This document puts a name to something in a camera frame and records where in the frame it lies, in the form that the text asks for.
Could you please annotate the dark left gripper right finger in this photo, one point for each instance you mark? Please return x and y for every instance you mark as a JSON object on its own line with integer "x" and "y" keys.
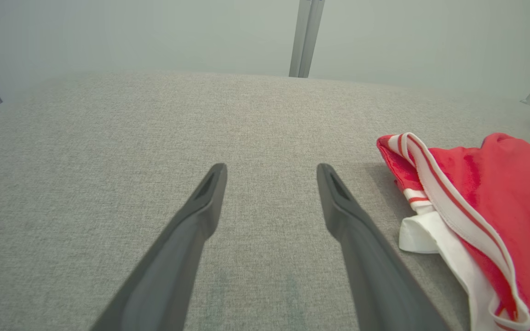
{"x": 366, "y": 262}

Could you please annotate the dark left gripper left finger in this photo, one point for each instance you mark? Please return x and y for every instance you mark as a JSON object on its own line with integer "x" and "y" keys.
{"x": 173, "y": 266}

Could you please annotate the red and white shirt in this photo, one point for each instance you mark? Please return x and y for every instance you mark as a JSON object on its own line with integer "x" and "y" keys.
{"x": 509, "y": 193}

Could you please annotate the grey metal frame post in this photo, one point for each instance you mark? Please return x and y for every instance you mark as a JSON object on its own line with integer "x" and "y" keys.
{"x": 306, "y": 37}

